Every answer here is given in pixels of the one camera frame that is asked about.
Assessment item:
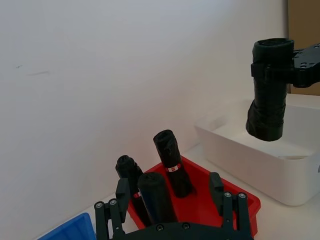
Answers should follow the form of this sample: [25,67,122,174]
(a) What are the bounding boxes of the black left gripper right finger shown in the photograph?
[209,172,252,236]

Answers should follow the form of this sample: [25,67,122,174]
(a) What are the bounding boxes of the thick black bag roll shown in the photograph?
[245,37,296,142]

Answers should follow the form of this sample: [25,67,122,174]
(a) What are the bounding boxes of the brown board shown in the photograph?
[287,0,320,96]

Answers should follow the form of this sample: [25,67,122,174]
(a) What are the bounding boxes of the red plastic bin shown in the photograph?
[126,154,262,237]

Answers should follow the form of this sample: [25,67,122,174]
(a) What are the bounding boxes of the blue plastic bin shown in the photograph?
[36,212,97,240]

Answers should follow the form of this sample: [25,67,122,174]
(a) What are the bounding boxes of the thin black bag roll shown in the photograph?
[115,154,151,227]

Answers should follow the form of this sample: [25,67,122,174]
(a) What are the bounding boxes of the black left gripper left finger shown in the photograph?
[94,177,131,240]

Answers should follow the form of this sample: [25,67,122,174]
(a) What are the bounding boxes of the black bag roll white band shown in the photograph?
[152,129,195,199]

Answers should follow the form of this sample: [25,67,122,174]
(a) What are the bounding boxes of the white plastic bin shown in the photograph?
[194,98,320,207]

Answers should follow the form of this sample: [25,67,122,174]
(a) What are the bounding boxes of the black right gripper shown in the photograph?
[250,42,320,88]

